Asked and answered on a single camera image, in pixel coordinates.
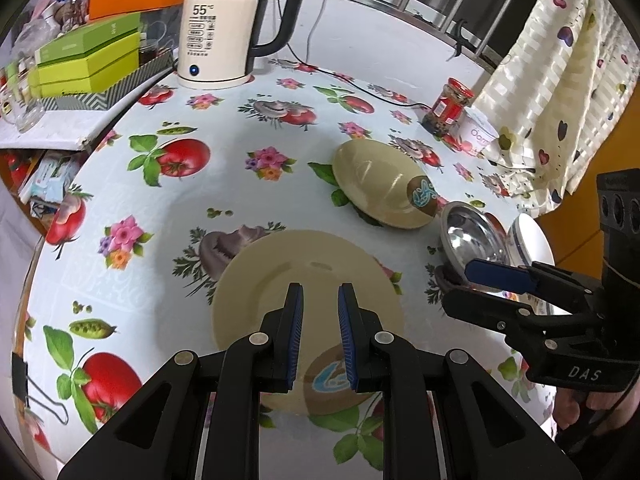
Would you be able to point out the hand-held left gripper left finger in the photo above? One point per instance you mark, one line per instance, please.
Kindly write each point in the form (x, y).
(295, 335)

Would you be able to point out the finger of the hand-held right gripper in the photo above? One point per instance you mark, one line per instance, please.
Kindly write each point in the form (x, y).
(495, 275)
(480, 307)

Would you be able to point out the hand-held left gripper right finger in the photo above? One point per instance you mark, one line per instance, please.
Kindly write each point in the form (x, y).
(346, 335)

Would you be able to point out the steel bowl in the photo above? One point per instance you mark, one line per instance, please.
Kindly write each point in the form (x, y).
(470, 235)

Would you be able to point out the white ceramic bowl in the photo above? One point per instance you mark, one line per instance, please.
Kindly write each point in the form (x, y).
(532, 240)

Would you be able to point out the large yellow plate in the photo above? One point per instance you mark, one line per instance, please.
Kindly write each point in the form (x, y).
(300, 265)

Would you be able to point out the small yellow plate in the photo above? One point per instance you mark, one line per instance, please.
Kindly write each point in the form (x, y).
(370, 180)

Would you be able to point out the person's right hand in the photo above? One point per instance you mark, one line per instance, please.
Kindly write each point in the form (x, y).
(605, 405)

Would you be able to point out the wooden cabinet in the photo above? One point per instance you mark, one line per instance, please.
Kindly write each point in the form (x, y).
(575, 230)

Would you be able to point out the white yogurt cup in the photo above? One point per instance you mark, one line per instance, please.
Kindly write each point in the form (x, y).
(475, 132)

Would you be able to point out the fruit and flower print tablecloth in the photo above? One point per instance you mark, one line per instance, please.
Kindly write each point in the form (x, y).
(200, 210)

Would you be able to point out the cream patterned curtain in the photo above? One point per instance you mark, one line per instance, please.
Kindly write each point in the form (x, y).
(550, 85)

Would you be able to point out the red-lidded sauce jar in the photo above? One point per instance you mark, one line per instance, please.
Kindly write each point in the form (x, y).
(445, 110)

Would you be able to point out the black window latch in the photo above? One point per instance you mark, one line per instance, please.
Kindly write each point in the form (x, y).
(460, 35)

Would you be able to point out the black binder clip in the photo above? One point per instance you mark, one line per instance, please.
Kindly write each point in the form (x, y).
(20, 375)

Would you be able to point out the stack of booklets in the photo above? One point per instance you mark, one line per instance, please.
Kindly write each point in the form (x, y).
(50, 180)

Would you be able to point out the grey zigzag patterned tray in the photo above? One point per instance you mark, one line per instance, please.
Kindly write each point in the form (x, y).
(100, 101)

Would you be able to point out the white board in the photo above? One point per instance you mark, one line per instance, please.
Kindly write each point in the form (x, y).
(60, 130)

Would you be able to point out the white electric kettle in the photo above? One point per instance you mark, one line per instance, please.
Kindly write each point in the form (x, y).
(220, 25)

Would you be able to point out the lime green box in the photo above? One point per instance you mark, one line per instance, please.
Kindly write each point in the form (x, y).
(85, 77)

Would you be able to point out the clear glass cup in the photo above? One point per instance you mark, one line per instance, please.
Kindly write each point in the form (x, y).
(25, 110)

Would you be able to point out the dark green box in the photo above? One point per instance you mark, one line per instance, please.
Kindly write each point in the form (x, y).
(90, 35)

